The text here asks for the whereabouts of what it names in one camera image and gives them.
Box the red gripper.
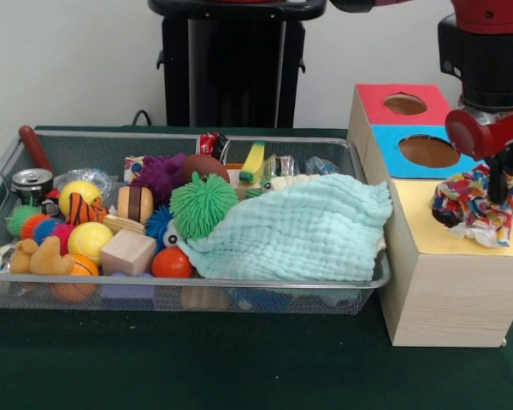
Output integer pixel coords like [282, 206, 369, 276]
[445, 108, 513, 205]

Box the colourful patterned cloth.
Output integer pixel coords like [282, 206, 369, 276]
[430, 164, 513, 249]

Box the red orange rubber ball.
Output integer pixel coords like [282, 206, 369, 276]
[151, 246, 195, 278]

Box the yellow toy banana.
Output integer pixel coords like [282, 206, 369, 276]
[239, 139, 267, 183]

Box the dark green table cloth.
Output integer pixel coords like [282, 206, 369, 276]
[0, 123, 513, 410]

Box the orange plush toy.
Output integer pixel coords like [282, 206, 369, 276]
[10, 236, 77, 275]

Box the shallow metal mesh bin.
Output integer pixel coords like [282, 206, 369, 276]
[0, 126, 392, 316]

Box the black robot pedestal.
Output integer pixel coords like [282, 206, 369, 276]
[147, 0, 328, 128]

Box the large green spiky ball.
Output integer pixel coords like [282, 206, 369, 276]
[169, 171, 240, 239]

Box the wooden box with three holes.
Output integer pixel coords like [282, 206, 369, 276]
[347, 83, 513, 348]

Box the light blue waffle cloth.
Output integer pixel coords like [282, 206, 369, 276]
[179, 173, 394, 282]

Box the wooden toy burger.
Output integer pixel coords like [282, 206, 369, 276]
[118, 184, 156, 226]

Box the wooden cube block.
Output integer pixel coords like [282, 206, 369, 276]
[100, 229, 157, 277]

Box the purple rubber toy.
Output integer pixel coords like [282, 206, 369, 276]
[132, 152, 189, 206]

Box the yellow ball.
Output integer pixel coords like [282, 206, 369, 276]
[67, 221, 115, 267]

